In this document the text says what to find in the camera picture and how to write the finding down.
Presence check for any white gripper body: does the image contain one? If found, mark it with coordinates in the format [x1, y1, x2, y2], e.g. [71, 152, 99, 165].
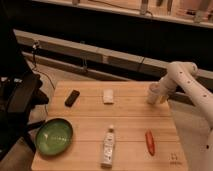
[147, 83, 168, 105]

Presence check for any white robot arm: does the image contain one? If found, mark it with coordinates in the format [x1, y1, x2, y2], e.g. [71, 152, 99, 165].
[147, 61, 213, 171]

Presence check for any green ceramic bowl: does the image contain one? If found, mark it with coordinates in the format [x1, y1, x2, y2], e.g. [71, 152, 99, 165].
[35, 118, 73, 156]

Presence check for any white squeeze bottle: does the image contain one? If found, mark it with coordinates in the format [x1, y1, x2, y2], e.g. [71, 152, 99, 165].
[101, 125, 115, 168]

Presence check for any black rectangular block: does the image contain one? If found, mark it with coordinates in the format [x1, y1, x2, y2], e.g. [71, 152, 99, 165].
[65, 90, 80, 107]

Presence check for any black cable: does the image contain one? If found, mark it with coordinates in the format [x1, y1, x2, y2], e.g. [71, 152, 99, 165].
[31, 40, 56, 91]

